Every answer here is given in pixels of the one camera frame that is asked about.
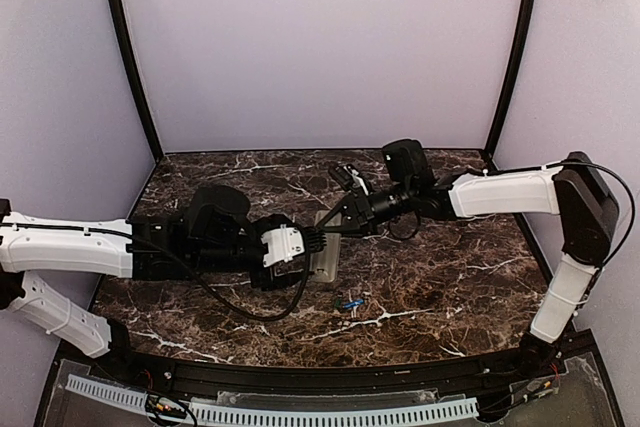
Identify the white remote control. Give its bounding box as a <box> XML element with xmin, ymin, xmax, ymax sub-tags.
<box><xmin>310</xmin><ymin>233</ymin><xmax>341</xmax><ymax>283</ymax></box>

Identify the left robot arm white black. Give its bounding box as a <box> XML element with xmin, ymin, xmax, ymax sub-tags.
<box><xmin>1</xmin><ymin>185</ymin><xmax>326</xmax><ymax>358</ymax></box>

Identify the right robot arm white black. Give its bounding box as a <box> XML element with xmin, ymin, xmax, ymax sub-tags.
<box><xmin>317</xmin><ymin>139</ymin><xmax>620</xmax><ymax>344</ymax></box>

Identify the blue AAA battery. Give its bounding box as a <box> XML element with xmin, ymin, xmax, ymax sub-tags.
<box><xmin>343</xmin><ymin>299</ymin><xmax>364</xmax><ymax>310</ymax></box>

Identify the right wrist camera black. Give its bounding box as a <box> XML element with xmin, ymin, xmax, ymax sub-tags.
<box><xmin>328</xmin><ymin>164</ymin><xmax>371</xmax><ymax>196</ymax></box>

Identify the black front rail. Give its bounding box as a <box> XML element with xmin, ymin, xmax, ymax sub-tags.
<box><xmin>93</xmin><ymin>349</ymin><xmax>554</xmax><ymax>397</ymax></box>

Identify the white slotted cable duct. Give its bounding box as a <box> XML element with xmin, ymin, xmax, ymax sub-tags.
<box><xmin>64</xmin><ymin>374</ymin><xmax>479</xmax><ymax>426</ymax></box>

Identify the black right frame post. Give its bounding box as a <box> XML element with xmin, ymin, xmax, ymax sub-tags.
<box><xmin>484</xmin><ymin>0</ymin><xmax>535</xmax><ymax>158</ymax></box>

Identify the black frame post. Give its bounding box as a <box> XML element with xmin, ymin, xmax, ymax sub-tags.
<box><xmin>484</xmin><ymin>0</ymin><xmax>535</xmax><ymax>158</ymax></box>
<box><xmin>107</xmin><ymin>0</ymin><xmax>164</xmax><ymax>164</ymax></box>

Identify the black left frame post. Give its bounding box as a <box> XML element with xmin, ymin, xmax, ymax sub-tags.
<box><xmin>107</xmin><ymin>0</ymin><xmax>164</xmax><ymax>164</ymax></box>

